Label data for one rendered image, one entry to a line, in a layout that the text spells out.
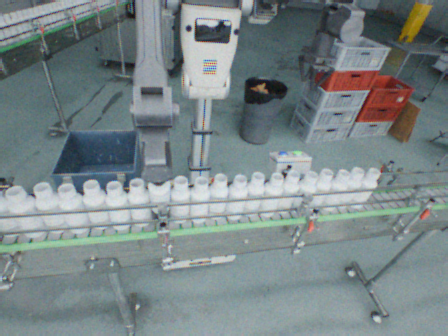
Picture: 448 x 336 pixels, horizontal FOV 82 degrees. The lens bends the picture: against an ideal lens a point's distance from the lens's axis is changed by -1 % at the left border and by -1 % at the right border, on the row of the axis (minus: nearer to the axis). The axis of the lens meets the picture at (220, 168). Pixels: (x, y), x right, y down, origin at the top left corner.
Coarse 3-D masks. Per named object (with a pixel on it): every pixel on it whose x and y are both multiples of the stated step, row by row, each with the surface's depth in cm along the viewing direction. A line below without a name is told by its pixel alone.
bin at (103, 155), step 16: (64, 144) 113; (80, 144) 126; (96, 144) 128; (112, 144) 129; (128, 144) 131; (64, 160) 112; (80, 160) 132; (96, 160) 134; (112, 160) 136; (128, 160) 138; (64, 176) 99; (80, 176) 101; (96, 176) 103; (112, 176) 104; (128, 176) 106
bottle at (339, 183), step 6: (342, 174) 87; (348, 174) 85; (330, 180) 88; (336, 180) 86; (342, 180) 84; (336, 186) 85; (342, 186) 85; (330, 198) 89; (336, 198) 88; (324, 204) 92; (330, 204) 90; (324, 210) 93; (330, 210) 92
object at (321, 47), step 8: (320, 32) 67; (312, 40) 70; (320, 40) 68; (328, 40) 67; (304, 48) 73; (312, 48) 70; (320, 48) 69; (328, 48) 69; (312, 56) 70; (320, 56) 69; (328, 56) 70
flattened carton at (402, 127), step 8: (408, 104) 316; (400, 112) 331; (408, 112) 319; (416, 112) 308; (400, 120) 333; (408, 120) 321; (416, 120) 312; (392, 128) 348; (400, 128) 336; (408, 128) 324; (400, 136) 338; (408, 136) 332
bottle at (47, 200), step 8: (40, 184) 67; (48, 184) 67; (40, 192) 65; (48, 192) 66; (56, 192) 71; (40, 200) 66; (48, 200) 67; (56, 200) 68; (40, 208) 67; (48, 208) 67; (56, 208) 69; (48, 216) 69; (56, 216) 70; (48, 224) 71; (56, 224) 72; (64, 224) 74; (56, 232) 74
